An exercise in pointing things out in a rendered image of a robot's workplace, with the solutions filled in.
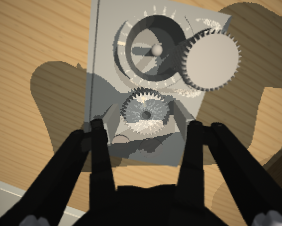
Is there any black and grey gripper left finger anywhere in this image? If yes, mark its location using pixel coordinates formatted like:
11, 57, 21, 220
0, 104, 123, 226

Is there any grey toothed gear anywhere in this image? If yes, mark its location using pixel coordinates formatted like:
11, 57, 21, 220
123, 88, 170, 136

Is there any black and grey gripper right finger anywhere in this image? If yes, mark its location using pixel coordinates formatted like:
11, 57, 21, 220
167, 100, 282, 226

